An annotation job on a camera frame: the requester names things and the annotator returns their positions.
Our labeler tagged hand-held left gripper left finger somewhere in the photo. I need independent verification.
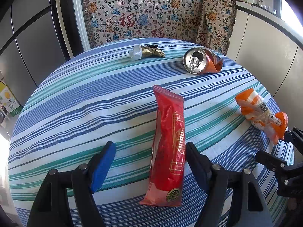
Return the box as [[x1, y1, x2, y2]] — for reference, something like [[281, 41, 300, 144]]
[[26, 141, 116, 227]]

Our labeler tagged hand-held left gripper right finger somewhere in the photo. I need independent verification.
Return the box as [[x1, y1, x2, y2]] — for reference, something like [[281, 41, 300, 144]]
[[185, 142, 276, 227]]

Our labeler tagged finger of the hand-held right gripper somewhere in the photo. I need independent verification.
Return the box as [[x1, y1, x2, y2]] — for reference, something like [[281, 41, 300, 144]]
[[283, 127, 303, 150], [256, 150, 295, 178]]

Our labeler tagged long red snack wrapper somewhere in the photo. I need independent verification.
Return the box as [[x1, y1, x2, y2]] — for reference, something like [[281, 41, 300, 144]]
[[139, 85, 186, 207]]

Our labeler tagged orange white snack wrapper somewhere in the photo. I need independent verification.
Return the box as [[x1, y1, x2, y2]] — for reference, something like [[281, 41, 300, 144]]
[[235, 88, 289, 145]]

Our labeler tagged white kitchen counter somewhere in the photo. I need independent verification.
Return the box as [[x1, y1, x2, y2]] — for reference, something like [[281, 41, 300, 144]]
[[227, 0, 303, 123]]

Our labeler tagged crushed orange can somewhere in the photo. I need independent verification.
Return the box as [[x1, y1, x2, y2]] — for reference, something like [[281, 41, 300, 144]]
[[183, 47, 223, 74]]

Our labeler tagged white yellow cardboard box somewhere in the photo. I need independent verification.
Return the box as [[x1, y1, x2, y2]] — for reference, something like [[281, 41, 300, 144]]
[[0, 80, 23, 117]]

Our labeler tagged crumpled gold tube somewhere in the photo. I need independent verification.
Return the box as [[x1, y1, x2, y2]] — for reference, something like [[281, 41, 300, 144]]
[[130, 44, 165, 62]]

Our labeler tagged printed blanket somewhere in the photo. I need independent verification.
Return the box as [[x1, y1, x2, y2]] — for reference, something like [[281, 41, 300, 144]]
[[196, 0, 237, 56]]

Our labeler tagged grey refrigerator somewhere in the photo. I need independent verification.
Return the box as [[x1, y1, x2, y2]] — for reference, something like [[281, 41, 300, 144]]
[[0, 0, 71, 104]]

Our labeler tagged patterned cloth covered sofa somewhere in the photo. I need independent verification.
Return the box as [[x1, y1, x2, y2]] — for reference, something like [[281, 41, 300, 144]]
[[82, 0, 205, 50]]

